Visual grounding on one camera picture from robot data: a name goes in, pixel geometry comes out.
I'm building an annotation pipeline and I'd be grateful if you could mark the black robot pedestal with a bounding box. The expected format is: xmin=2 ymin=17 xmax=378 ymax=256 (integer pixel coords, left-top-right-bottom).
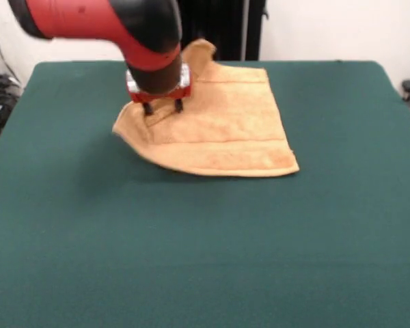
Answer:
xmin=179 ymin=0 xmax=270 ymax=62

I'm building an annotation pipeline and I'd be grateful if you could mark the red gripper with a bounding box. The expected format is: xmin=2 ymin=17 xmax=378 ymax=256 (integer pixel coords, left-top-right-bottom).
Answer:
xmin=125 ymin=63 xmax=193 ymax=116

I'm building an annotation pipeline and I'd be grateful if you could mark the tan terry towel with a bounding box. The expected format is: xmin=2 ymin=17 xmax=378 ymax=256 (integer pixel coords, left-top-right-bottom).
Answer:
xmin=111 ymin=38 xmax=300 ymax=178

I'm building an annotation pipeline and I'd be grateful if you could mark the dark green table cloth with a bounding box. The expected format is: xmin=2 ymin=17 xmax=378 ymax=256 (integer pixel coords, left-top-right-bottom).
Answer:
xmin=0 ymin=60 xmax=410 ymax=328

